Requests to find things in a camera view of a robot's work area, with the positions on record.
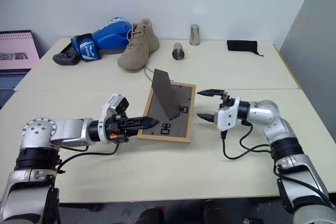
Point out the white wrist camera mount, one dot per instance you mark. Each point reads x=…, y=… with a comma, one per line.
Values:
x=111, y=103
x=227, y=116

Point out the laptop with pink screen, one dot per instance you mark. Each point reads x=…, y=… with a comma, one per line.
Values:
x=15, y=51

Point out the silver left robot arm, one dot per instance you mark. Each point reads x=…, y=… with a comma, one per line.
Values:
x=65, y=130

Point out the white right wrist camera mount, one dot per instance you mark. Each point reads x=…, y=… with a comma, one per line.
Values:
x=227, y=116

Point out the black game controller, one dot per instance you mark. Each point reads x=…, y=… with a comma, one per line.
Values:
x=64, y=57

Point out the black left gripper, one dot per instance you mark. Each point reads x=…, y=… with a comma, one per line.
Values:
x=118, y=130

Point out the short steel cup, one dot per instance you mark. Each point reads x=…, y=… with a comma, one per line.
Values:
x=178, y=51

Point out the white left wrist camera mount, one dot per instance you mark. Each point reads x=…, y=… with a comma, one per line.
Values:
x=111, y=103

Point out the tan lace-up boot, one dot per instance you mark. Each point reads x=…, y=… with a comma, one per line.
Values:
x=136, y=51

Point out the blue boxing glove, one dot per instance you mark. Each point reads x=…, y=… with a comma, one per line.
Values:
x=110, y=35

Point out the wooden picture frame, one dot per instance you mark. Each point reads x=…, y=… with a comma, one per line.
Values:
x=168, y=111

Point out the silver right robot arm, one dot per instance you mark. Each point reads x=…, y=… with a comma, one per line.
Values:
x=288, y=140

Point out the black fabric pouch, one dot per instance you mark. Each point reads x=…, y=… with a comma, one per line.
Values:
x=242, y=45

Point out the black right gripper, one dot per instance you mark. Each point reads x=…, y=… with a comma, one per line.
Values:
x=225, y=100

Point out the tall steel cup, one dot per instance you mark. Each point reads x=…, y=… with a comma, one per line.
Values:
x=194, y=35

